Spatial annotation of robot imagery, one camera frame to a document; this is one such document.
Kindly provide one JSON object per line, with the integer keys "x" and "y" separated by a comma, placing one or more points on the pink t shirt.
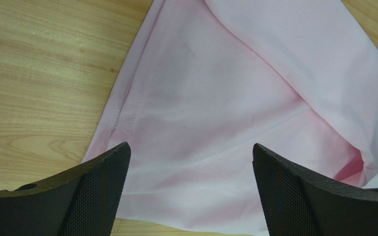
{"x": 205, "y": 80}

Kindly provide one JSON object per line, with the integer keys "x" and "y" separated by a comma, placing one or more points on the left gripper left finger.
{"x": 80, "y": 201}

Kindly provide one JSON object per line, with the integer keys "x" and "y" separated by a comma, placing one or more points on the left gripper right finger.
{"x": 297, "y": 201}

